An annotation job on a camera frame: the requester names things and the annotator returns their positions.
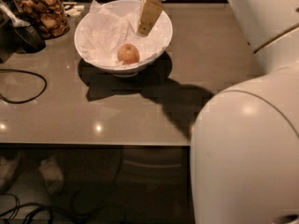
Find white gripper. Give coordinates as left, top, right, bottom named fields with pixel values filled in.
left=137, top=0, right=166, bottom=36

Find orange apple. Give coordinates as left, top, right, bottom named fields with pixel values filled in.
left=117, top=44, right=140, bottom=65

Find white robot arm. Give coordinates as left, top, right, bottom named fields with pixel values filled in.
left=190, top=0, right=299, bottom=224

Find white bowl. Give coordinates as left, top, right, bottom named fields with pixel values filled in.
left=74, top=0, right=174, bottom=78

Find black mat under bowl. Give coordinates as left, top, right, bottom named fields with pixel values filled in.
left=78, top=59, right=172, bottom=101

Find white paper liner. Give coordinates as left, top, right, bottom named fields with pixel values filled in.
left=78, top=0, right=169, bottom=68

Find small white items on table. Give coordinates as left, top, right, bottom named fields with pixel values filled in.
left=64, top=5, right=85, bottom=18

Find glass jar of dried chips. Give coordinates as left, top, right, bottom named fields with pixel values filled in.
left=13, top=0, right=69, bottom=39

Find black round appliance base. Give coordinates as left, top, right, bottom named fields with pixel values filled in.
left=14, top=25, right=46, bottom=53

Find white shoe right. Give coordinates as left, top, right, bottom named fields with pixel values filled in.
left=38, top=156, right=64, bottom=194

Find white shoe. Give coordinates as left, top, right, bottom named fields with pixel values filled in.
left=38, top=156, right=64, bottom=194
left=0, top=155, right=21, bottom=193

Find white shoe left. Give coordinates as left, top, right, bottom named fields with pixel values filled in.
left=0, top=155, right=21, bottom=193

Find silver spoon handle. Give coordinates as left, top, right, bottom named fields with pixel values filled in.
left=0, top=0, right=30, bottom=28

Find black cable loop on table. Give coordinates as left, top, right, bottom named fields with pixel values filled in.
left=0, top=68, right=48, bottom=105

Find black cables on floor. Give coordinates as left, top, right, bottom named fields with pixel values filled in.
left=0, top=192, right=125, bottom=224

